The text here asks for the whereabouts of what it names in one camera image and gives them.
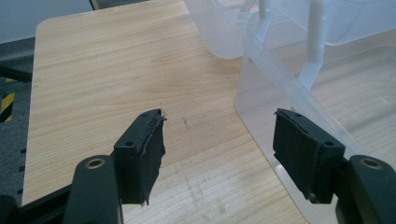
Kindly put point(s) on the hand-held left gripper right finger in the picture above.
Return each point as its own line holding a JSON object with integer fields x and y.
{"x": 305, "y": 152}

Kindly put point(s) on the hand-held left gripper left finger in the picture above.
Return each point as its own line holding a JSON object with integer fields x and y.
{"x": 137, "y": 155}

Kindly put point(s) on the clear plastic storage box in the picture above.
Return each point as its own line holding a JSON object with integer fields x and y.
{"x": 280, "y": 77}

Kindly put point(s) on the yellow black striped tape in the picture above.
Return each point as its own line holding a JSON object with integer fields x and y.
{"x": 7, "y": 102}

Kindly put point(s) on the black metal stand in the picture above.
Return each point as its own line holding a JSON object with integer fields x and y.
{"x": 14, "y": 74}

